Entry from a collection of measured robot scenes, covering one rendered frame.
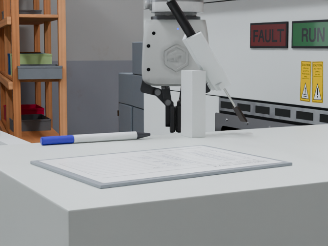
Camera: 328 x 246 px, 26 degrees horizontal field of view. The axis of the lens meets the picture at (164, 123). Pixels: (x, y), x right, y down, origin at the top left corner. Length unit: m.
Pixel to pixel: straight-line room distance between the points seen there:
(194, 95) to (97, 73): 7.90
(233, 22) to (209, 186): 0.89
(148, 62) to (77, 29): 7.69
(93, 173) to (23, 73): 5.52
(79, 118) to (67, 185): 8.17
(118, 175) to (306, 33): 0.70
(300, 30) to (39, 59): 5.63
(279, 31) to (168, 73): 0.33
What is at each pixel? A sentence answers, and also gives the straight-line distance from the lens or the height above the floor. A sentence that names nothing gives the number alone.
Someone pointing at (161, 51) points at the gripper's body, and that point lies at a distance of 1.05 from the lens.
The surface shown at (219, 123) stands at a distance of 1.48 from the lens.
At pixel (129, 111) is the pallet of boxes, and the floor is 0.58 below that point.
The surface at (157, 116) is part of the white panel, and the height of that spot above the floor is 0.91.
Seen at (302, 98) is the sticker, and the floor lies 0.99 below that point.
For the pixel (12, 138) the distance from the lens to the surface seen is 0.95.
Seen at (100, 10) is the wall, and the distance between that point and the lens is 8.81.
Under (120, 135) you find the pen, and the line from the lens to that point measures 0.87.
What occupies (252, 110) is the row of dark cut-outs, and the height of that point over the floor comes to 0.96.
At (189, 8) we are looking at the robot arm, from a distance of 1.05.
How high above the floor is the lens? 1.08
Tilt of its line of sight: 6 degrees down
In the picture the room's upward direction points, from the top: straight up
